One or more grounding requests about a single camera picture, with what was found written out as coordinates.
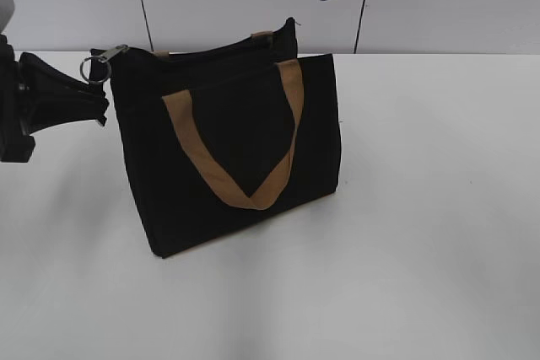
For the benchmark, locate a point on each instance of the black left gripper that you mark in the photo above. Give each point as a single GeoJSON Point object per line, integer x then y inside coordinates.
{"type": "Point", "coordinates": [40, 111]}

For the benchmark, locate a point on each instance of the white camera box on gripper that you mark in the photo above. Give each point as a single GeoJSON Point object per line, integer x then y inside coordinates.
{"type": "Point", "coordinates": [7, 9]}

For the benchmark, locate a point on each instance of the black bag with tan handles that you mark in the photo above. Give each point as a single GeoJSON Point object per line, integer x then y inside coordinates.
{"type": "Point", "coordinates": [216, 141]}

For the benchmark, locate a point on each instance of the metal zipper pull with ring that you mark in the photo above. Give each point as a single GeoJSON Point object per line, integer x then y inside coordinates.
{"type": "Point", "coordinates": [97, 69]}

